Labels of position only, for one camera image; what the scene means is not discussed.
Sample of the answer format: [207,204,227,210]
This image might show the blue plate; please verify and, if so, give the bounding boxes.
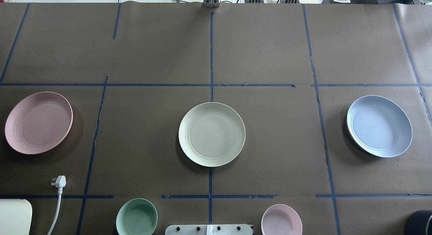
[347,95,413,158]

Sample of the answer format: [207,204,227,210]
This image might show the brown paper table cover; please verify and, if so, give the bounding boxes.
[0,2,432,235]

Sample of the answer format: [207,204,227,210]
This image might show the dark blue pot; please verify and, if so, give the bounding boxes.
[404,209,432,235]

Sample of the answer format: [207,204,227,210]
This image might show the white toaster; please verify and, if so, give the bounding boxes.
[0,199,32,235]

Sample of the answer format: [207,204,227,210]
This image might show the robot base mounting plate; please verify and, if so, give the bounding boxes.
[165,224,254,235]

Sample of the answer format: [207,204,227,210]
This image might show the pink plate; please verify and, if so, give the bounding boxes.
[5,92,74,155]

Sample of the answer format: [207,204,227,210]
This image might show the white power plug cable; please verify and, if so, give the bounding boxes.
[47,175,66,235]

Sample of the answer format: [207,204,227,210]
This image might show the pink bowl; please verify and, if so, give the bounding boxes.
[261,204,303,235]

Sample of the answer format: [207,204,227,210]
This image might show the white plate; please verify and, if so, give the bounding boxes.
[178,102,246,167]

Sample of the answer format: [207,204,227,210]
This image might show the green bowl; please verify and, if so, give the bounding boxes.
[116,198,158,235]

